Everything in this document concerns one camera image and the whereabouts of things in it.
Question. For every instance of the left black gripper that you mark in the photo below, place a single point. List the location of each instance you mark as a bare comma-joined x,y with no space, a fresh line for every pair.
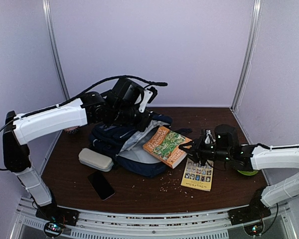
141,126

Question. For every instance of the black smartphone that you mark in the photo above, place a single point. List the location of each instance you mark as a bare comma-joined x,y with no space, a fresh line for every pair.
100,184

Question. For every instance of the right aluminium frame post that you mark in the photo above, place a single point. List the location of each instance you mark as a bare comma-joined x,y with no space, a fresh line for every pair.
251,43

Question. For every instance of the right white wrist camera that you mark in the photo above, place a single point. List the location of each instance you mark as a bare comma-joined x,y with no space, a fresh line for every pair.
207,136

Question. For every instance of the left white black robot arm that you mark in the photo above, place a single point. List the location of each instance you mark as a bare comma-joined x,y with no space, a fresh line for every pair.
124,104

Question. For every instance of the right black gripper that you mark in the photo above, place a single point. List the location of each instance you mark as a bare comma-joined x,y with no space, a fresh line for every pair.
197,148

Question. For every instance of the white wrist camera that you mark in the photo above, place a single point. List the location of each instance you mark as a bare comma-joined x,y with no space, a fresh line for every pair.
147,97
207,136

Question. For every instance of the left aluminium frame post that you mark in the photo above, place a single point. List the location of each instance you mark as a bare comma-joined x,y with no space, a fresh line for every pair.
55,53

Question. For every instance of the orange green paperback book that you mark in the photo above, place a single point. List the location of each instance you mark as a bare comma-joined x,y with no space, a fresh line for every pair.
164,146

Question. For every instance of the lime green plate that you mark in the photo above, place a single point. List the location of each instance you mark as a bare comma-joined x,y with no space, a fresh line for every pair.
248,173

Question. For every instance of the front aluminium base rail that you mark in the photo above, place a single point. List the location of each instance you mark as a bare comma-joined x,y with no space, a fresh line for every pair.
212,224

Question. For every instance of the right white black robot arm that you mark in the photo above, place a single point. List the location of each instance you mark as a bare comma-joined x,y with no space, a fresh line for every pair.
223,145

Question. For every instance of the red patterned small bowl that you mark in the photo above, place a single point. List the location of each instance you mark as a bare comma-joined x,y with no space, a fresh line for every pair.
72,130

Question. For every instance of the yellow paperback booklet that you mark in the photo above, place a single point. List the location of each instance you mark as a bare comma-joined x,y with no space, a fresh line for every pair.
198,176

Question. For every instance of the navy blue student backpack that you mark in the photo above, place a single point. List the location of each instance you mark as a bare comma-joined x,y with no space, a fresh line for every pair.
124,145

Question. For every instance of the beige hard glasses case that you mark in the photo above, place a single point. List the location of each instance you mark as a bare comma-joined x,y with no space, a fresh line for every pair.
95,160

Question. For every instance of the aluminium frame post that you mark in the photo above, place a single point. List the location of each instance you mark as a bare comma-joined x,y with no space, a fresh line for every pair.
55,53
251,43

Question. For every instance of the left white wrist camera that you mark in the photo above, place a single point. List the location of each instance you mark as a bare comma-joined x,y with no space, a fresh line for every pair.
147,97

